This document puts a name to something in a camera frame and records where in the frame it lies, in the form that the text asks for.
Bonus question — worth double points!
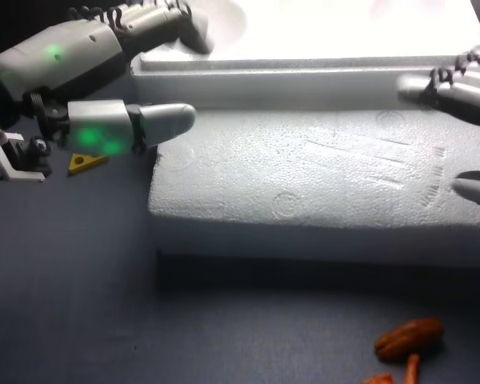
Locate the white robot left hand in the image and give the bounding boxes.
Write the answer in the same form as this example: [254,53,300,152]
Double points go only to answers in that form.
[0,0,214,158]

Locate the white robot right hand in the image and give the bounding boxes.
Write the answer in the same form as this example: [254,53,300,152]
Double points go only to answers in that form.
[395,46,480,210]

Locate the white styrofoam lid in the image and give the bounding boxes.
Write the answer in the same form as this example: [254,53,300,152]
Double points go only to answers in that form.
[146,106,480,268]

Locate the white styrofoam tray with cavities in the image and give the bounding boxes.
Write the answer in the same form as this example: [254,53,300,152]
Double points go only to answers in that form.
[130,0,480,112]

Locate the yellow triangle block with holes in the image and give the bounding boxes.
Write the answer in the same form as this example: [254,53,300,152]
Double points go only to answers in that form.
[66,153,110,177]

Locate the grey table cloth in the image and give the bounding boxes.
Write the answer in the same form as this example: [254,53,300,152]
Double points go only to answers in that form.
[0,39,480,384]

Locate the brown toy chicken drumstick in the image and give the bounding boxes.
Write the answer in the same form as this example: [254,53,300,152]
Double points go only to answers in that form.
[374,316,445,363]

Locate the orange toy chicken wing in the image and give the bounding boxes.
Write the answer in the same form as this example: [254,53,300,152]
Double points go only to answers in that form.
[362,353,422,384]

